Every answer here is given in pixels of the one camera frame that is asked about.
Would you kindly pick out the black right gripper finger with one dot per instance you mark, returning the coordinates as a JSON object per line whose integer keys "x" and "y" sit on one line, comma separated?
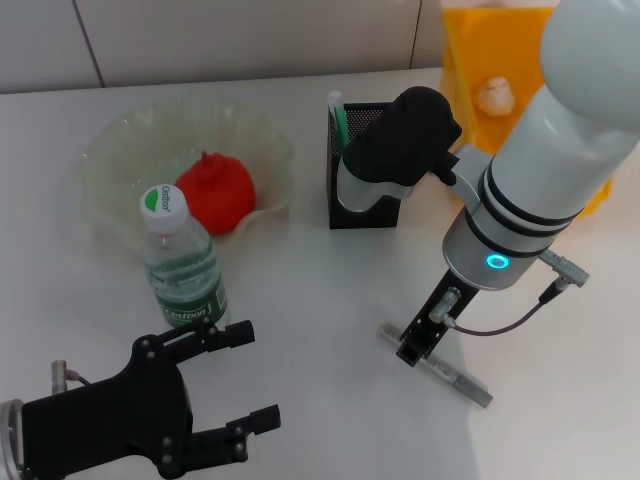
{"x": 411, "y": 354}

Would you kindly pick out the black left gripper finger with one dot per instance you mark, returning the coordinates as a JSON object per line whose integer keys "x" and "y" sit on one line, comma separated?
{"x": 235, "y": 435}
{"x": 220, "y": 335}

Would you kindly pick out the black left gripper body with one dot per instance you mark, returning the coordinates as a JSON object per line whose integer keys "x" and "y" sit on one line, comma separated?
{"x": 110, "y": 420}

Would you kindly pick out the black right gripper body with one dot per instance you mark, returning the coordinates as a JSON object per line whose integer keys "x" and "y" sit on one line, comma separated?
{"x": 442, "y": 310}

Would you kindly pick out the grey silver pen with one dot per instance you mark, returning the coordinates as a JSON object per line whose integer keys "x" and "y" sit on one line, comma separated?
{"x": 460, "y": 382}

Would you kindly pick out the clear green-label water bottle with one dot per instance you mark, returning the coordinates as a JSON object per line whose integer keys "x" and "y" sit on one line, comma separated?
{"x": 185, "y": 260}

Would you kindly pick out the red-orange toy fruit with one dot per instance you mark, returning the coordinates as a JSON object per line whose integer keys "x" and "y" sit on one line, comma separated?
{"x": 225, "y": 195}

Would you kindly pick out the green utility knife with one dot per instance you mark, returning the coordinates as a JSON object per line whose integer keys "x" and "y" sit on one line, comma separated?
{"x": 340, "y": 120}

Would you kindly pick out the white paper ball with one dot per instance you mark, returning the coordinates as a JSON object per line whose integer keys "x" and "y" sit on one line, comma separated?
{"x": 495, "y": 96}

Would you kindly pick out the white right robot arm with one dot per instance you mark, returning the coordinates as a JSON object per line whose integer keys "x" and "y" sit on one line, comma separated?
{"x": 550, "y": 150}

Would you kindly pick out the black mesh pen holder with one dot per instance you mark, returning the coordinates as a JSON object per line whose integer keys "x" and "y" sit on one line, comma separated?
{"x": 370, "y": 215}

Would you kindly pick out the wavy clear glass fruit plate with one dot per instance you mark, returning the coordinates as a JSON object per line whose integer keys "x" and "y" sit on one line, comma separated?
{"x": 125, "y": 145}

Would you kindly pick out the yellow plastic bin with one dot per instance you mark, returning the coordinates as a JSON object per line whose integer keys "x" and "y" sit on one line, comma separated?
{"x": 470, "y": 45}

